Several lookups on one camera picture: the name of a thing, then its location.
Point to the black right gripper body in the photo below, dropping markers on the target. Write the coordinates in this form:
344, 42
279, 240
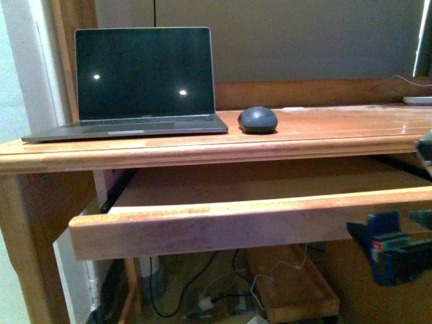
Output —
393, 257

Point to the grey computer mouse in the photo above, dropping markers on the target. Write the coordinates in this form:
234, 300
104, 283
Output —
257, 120

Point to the wooden sliding keyboard tray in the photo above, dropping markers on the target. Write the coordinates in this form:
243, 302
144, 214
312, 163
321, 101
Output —
182, 209

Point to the wooden tray on floor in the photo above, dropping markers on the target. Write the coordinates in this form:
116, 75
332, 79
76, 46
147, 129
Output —
289, 286

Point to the white flat device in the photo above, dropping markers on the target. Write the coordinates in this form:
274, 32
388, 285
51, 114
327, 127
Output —
418, 101

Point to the dark monitor edge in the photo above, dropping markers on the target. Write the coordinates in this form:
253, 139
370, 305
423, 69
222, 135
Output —
422, 62

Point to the grey open laptop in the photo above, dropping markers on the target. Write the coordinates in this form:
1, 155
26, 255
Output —
141, 82

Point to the wooden desk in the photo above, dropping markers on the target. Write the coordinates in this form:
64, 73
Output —
45, 186

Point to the black drawer slide rail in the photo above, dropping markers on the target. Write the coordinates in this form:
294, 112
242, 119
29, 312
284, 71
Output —
116, 189

